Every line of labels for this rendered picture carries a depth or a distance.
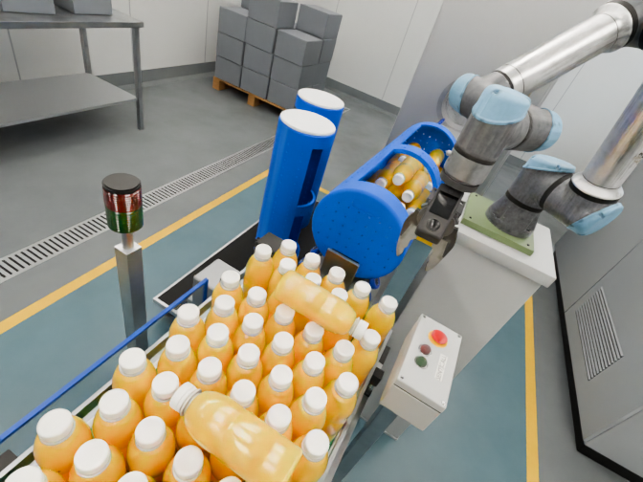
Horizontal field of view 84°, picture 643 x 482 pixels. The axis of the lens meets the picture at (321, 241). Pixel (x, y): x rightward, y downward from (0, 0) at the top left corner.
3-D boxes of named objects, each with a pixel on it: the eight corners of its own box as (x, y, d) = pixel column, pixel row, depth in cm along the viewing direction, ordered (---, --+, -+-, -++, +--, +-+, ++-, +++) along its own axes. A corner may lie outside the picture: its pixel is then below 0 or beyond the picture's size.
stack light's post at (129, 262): (156, 449, 142) (143, 246, 75) (147, 459, 139) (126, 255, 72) (148, 444, 143) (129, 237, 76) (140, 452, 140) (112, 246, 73)
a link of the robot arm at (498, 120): (547, 104, 55) (513, 98, 51) (506, 166, 62) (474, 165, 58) (509, 85, 60) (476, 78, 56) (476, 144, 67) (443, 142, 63)
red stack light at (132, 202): (150, 204, 69) (149, 187, 67) (121, 217, 64) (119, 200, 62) (126, 189, 71) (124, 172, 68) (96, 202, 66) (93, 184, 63)
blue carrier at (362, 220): (441, 191, 171) (470, 136, 154) (383, 295, 105) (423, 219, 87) (388, 167, 178) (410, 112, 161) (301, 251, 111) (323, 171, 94)
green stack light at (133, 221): (150, 224, 72) (150, 205, 69) (123, 238, 67) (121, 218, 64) (127, 209, 74) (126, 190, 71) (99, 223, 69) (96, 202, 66)
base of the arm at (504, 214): (529, 222, 118) (548, 197, 112) (532, 245, 107) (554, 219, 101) (485, 203, 121) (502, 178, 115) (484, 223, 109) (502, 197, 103)
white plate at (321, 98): (321, 87, 222) (320, 89, 223) (288, 88, 203) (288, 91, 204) (353, 105, 211) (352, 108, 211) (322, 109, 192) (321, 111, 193)
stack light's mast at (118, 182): (151, 246, 76) (148, 183, 66) (125, 261, 71) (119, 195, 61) (130, 232, 77) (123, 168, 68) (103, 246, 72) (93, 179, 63)
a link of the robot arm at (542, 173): (523, 186, 114) (550, 148, 106) (558, 211, 106) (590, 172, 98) (499, 186, 109) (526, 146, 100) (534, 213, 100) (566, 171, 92)
